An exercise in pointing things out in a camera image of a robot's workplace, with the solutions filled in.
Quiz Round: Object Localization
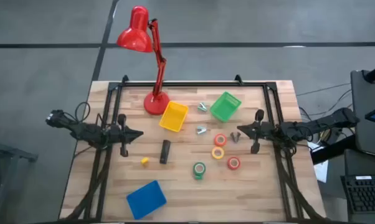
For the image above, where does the red desk lamp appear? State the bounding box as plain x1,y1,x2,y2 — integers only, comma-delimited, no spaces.
116,5,171,116

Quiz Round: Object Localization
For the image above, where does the orange tape roll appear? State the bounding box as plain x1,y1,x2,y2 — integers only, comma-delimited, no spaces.
214,133,228,147

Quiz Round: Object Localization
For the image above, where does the red tape roll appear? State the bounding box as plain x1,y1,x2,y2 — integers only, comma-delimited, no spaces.
227,156,242,170

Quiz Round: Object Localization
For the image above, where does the black keyboard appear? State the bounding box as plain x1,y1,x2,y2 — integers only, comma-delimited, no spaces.
340,175,375,214

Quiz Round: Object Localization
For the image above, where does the green plastic basket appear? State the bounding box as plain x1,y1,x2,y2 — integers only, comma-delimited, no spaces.
209,91,242,123

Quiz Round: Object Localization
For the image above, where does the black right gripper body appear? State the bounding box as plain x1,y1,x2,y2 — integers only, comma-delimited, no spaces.
250,108,280,155

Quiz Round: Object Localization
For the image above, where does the yellow tape roll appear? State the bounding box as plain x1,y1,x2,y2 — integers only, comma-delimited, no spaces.
211,146,225,160

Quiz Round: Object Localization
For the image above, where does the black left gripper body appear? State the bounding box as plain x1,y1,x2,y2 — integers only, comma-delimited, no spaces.
108,113,128,158

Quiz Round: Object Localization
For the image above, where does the grey metal stand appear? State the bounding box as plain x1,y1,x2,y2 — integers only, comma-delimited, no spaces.
0,124,39,218

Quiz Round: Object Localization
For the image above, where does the green tape roll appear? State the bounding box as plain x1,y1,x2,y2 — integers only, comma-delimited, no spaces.
192,161,207,177

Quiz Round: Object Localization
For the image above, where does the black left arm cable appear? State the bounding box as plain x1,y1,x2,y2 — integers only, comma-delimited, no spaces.
74,101,91,122

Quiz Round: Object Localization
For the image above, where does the grey desk panel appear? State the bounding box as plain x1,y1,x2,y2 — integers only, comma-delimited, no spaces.
350,70,375,158

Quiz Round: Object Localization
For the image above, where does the black stapler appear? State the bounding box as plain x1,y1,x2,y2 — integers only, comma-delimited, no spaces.
159,139,171,165

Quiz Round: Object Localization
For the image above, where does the white paper sheet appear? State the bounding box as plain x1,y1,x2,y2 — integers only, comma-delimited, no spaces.
307,141,329,184

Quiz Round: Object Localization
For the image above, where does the blue plastic basket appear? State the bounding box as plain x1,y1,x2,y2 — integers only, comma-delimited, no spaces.
126,179,168,220

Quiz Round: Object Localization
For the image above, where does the yellow plastic basket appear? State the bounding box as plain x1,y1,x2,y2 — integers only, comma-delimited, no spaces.
158,100,189,133

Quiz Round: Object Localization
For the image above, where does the black aluminium table frame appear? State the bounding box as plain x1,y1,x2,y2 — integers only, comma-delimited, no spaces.
59,74,325,222

